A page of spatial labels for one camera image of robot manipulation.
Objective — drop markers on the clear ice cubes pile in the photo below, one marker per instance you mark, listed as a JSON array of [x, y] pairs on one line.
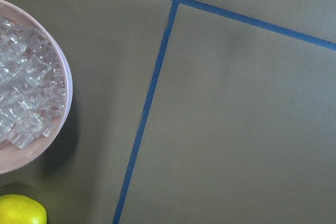
[[33, 90]]

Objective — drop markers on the pink bowl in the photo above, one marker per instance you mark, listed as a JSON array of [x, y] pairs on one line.
[[13, 158]]

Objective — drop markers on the yellow lemon near bowl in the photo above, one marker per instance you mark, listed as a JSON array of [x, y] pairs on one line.
[[21, 209]]

